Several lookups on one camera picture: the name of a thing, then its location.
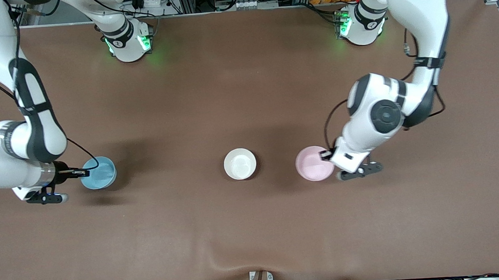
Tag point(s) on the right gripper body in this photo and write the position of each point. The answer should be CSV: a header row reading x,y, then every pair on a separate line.
x,y
62,172

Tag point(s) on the pink bowl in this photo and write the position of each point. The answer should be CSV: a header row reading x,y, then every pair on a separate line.
x,y
312,166

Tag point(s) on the blue bowl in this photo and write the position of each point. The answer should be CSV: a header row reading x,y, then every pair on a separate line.
x,y
102,177

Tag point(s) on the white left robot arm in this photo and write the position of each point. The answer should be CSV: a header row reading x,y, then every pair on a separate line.
x,y
419,8

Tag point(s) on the white bowl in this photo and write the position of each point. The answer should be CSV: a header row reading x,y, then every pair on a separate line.
x,y
239,164

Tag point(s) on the brown table mat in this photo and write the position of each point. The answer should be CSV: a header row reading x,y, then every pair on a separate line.
x,y
255,226

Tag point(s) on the white power strip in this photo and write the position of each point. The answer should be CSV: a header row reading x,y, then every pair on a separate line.
x,y
150,2

